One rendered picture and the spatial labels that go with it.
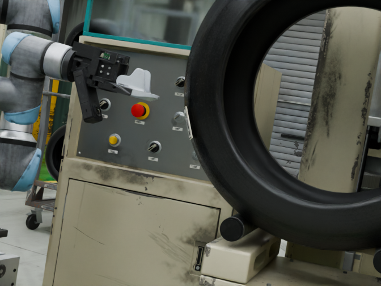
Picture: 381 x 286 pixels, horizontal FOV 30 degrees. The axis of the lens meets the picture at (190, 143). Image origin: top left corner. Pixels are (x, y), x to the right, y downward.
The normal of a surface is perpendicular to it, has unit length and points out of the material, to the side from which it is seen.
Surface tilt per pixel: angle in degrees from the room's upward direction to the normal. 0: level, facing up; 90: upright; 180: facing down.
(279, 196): 100
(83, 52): 90
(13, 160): 83
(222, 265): 90
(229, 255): 90
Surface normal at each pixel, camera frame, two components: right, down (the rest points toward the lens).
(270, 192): -0.37, 0.16
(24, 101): 0.25, 0.32
